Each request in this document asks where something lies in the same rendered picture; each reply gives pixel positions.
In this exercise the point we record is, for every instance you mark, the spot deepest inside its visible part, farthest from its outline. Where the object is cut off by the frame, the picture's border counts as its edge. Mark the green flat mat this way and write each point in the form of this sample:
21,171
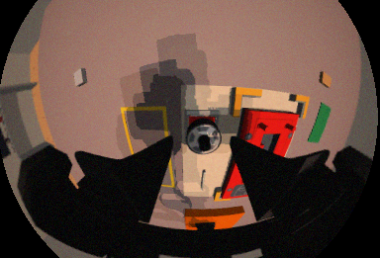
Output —
319,127

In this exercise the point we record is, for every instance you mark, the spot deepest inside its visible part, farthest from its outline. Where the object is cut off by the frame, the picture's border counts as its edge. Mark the orange flat bar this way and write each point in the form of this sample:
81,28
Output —
325,79

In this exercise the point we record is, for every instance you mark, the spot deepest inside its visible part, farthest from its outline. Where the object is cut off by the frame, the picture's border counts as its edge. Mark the yellow rectangular outline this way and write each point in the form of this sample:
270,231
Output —
163,109

